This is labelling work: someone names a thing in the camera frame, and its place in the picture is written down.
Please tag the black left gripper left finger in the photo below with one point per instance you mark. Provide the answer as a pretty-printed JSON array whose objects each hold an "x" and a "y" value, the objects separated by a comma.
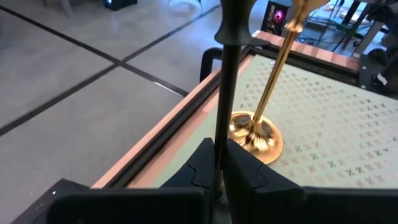
[{"x": 140, "y": 208}]

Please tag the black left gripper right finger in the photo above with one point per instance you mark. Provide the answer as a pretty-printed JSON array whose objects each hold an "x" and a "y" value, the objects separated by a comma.
[{"x": 311, "y": 208}]

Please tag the gold candlestick holder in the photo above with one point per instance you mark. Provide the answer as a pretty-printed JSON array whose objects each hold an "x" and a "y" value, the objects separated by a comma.
[{"x": 258, "y": 140}]

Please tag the black candlestick holder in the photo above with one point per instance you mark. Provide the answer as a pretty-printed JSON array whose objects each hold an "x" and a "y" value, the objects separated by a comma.
[{"x": 228, "y": 93}]

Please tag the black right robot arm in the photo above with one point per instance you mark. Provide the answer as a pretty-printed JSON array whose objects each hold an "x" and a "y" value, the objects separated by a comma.
[{"x": 390, "y": 62}]

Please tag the pale green perforated shelf riser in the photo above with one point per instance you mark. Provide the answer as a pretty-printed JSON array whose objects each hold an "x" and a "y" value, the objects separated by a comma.
[{"x": 326, "y": 130}]

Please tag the computer tower with purple fan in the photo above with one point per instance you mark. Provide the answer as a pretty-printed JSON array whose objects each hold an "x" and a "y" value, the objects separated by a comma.
[{"x": 275, "y": 17}]

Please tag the black computer tower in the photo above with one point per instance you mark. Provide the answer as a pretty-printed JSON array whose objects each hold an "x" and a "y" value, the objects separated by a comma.
[{"x": 119, "y": 3}]

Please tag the white chair base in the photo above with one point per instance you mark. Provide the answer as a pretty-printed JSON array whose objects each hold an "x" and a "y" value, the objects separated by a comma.
[{"x": 183, "y": 4}]

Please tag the black C-shaped bracket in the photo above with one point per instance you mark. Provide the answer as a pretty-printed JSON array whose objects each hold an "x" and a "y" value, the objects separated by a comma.
[{"x": 205, "y": 62}]

